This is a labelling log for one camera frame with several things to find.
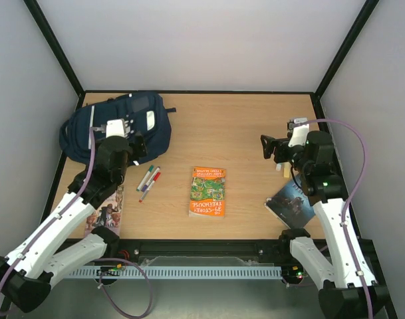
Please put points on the black aluminium frame rail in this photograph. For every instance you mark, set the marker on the black aluminium frame rail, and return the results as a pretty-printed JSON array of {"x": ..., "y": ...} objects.
[{"x": 264, "y": 250}]

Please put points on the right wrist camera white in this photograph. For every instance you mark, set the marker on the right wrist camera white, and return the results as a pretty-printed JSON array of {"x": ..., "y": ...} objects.
[{"x": 297, "y": 130}]

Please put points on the yellow eraser block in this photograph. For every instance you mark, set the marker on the yellow eraser block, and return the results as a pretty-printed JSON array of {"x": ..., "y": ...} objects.
[{"x": 286, "y": 170}]

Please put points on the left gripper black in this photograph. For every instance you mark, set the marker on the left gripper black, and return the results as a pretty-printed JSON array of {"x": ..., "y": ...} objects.
[{"x": 142, "y": 147}]

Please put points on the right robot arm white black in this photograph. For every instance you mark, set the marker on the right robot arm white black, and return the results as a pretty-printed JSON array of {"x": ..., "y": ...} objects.
[{"x": 347, "y": 286}]

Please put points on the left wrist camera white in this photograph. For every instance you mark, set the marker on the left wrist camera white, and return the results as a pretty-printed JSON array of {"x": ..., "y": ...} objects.
[{"x": 119, "y": 127}]

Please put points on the red cap marker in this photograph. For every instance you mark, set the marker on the red cap marker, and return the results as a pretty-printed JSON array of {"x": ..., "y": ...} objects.
[{"x": 152, "y": 182}]

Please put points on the orange treehouse book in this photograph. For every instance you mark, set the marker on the orange treehouse book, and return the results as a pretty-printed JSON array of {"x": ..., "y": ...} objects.
[{"x": 207, "y": 192}]

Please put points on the navy blue backpack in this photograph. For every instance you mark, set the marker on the navy blue backpack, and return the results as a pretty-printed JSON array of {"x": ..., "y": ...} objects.
[{"x": 142, "y": 113}]

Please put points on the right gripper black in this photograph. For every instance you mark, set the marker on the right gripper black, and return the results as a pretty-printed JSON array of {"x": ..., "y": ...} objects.
[{"x": 277, "y": 151}]

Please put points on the green cap marker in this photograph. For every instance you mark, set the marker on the green cap marker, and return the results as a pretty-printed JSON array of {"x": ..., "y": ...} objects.
[{"x": 145, "y": 178}]

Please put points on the light blue cable duct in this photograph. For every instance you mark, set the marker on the light blue cable duct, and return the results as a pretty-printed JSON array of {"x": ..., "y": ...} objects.
[{"x": 180, "y": 272}]

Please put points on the purple illustrated book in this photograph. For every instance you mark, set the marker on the purple illustrated book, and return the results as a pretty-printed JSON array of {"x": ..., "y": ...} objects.
[{"x": 109, "y": 214}]

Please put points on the dark blue fantasy book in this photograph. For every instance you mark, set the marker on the dark blue fantasy book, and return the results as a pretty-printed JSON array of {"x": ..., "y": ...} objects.
[{"x": 290, "y": 205}]

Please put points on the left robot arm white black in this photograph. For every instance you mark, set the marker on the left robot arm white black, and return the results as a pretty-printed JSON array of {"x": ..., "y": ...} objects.
[{"x": 30, "y": 271}]

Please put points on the purple cap marker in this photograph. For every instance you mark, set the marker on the purple cap marker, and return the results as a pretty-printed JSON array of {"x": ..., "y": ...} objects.
[{"x": 146, "y": 185}]

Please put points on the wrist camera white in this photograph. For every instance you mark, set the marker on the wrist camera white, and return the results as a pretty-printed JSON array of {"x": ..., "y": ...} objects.
[
  {"x": 297, "y": 130},
  {"x": 119, "y": 127}
]

